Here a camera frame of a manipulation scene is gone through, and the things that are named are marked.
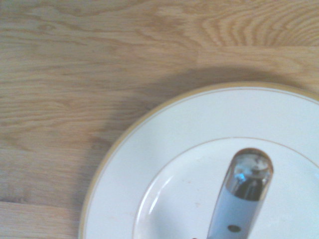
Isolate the white handled metal fork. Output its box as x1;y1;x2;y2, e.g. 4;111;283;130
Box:
206;147;274;239

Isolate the white plate with gold rim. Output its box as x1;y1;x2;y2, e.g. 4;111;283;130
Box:
77;82;319;239

